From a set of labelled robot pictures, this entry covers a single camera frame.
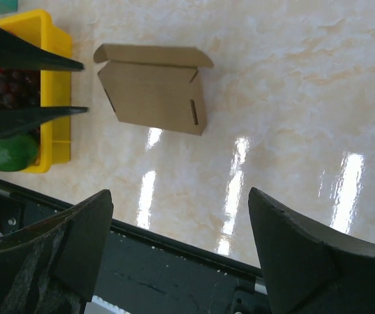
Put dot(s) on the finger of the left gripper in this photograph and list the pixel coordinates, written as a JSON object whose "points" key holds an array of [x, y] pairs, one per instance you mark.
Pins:
{"points": [[20, 121], [16, 53]]}

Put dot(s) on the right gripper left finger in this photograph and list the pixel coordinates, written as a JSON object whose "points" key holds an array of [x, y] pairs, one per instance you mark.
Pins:
{"points": [[52, 266]]}

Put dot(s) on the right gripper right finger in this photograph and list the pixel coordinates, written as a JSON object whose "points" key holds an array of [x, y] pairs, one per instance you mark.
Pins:
{"points": [[308, 267]]}

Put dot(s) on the brown cardboard box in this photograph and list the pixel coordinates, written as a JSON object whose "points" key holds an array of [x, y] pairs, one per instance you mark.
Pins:
{"points": [[155, 86]]}

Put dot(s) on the green lime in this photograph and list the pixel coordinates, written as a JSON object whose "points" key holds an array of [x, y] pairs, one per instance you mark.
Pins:
{"points": [[18, 153]]}

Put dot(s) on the purple grape bunch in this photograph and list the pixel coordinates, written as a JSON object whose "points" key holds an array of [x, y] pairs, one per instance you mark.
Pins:
{"points": [[19, 89]]}

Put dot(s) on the yellow plastic tray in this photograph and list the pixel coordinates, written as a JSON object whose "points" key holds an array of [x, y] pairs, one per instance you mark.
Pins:
{"points": [[36, 27]]}

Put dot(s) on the grey slotted cable duct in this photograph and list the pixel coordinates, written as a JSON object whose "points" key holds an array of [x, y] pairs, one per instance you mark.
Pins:
{"points": [[100, 306]]}

